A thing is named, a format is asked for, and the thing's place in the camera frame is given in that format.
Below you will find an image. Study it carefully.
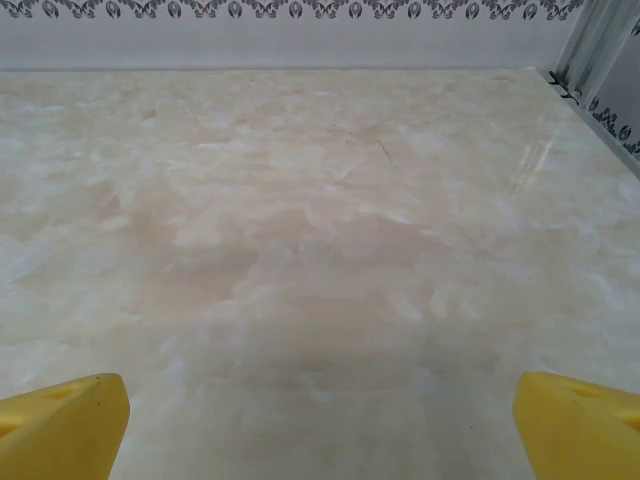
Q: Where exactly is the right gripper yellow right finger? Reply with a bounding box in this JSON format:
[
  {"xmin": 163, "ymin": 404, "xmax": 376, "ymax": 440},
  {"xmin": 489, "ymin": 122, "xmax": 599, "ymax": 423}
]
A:
[{"xmin": 514, "ymin": 370, "xmax": 640, "ymax": 480}]

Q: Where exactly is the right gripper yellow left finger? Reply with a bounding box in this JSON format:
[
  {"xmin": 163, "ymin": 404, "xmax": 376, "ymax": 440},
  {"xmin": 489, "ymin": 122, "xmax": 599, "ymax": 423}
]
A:
[{"xmin": 0, "ymin": 372, "xmax": 133, "ymax": 480}]

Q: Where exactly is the aluminium frame post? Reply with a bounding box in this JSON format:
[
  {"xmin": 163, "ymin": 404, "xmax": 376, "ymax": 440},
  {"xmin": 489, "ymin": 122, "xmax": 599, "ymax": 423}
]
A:
[{"xmin": 549, "ymin": 0, "xmax": 634, "ymax": 104}]

